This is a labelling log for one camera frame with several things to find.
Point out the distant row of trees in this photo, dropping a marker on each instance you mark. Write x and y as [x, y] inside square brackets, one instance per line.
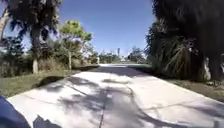
[133, 55]

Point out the pale concrete path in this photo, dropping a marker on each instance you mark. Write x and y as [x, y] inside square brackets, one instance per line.
[126, 100]

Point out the bright green tree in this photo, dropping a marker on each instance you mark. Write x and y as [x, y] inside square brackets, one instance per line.
[70, 50]

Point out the low bushes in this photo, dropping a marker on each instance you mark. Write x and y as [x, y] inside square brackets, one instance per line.
[50, 61]

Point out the row of dark trees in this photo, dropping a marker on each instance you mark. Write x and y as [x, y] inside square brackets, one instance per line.
[186, 40]

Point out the palm tree with dark crown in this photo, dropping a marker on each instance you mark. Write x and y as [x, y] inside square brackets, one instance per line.
[35, 50]

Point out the grass strip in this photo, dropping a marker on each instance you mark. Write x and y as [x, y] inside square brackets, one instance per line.
[20, 83]
[200, 87]

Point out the robot's own part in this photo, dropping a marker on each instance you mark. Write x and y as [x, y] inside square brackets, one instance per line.
[43, 123]
[216, 125]

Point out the pale post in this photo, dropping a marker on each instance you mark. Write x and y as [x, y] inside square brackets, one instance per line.
[97, 60]

